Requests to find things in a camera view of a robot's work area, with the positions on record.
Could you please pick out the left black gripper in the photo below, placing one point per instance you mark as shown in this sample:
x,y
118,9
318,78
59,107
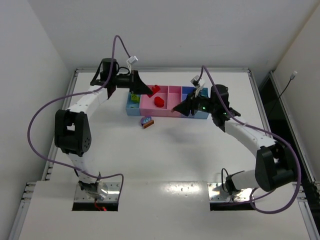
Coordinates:
x,y
135,81

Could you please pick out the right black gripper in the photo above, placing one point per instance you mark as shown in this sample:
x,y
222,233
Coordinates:
x,y
192,106

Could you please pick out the yellow lego brick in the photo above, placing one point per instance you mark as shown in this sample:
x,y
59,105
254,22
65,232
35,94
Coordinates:
x,y
135,98

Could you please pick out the red two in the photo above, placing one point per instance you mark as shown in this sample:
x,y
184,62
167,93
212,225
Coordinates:
x,y
155,89

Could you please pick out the red round lego piece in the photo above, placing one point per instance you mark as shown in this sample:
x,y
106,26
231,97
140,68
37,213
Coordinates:
x,y
159,102

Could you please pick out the purple flower lego piece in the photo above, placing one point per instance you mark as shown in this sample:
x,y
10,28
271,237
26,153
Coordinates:
x,y
145,120

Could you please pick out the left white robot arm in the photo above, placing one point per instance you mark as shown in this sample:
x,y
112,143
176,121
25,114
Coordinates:
x,y
72,134

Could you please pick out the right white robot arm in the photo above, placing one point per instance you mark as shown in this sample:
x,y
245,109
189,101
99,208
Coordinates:
x,y
275,165

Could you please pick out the periwinkle blue bin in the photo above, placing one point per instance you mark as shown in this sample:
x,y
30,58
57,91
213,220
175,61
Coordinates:
x,y
186,90

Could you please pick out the right light blue bin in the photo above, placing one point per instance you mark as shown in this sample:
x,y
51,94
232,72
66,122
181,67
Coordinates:
x,y
201,114

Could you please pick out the light blue bin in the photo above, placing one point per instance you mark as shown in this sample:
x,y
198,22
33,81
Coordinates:
x,y
132,111
201,114

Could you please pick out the left light blue bin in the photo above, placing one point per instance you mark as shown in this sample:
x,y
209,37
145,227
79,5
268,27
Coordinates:
x,y
132,111

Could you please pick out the pink divided tray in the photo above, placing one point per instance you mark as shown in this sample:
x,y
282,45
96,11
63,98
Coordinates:
x,y
170,94

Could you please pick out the white front board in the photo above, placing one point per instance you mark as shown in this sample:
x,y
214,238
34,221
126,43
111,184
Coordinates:
x,y
153,211

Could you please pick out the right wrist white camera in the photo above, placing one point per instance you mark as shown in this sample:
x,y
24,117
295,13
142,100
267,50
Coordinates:
x,y
198,83

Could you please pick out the wrist white camera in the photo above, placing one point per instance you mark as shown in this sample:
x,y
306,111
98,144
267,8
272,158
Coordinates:
x,y
198,83
130,62

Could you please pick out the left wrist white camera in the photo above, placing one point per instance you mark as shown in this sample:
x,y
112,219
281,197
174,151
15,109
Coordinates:
x,y
130,62

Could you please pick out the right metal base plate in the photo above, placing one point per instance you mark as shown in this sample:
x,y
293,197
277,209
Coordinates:
x,y
217,195

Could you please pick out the metal base plate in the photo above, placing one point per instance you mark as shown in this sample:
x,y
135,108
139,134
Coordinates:
x,y
217,195
103,192

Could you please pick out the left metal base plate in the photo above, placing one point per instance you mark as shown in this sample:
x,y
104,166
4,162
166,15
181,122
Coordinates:
x,y
103,192

